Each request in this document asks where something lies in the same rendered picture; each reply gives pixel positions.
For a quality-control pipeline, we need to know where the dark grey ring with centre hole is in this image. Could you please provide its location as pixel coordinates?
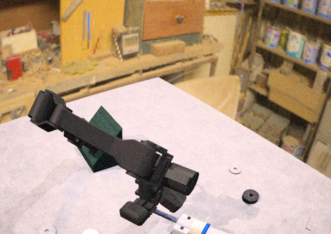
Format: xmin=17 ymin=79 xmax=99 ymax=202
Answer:
xmin=242 ymin=189 xmax=259 ymax=204

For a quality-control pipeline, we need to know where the blue spacer ring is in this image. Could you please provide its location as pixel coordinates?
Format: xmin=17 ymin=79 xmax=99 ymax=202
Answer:
xmin=201 ymin=223 xmax=210 ymax=234

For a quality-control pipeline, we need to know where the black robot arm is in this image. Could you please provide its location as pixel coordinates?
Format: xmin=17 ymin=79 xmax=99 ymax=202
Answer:
xmin=28 ymin=89 xmax=199 ymax=213

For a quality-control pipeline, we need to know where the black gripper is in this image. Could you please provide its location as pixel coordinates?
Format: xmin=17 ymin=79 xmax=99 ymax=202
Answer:
xmin=119 ymin=179 xmax=163 ymax=226

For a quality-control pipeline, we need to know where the blue-grey cylinder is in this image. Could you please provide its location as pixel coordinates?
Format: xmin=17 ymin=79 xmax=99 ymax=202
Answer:
xmin=153 ymin=209 xmax=178 ymax=223

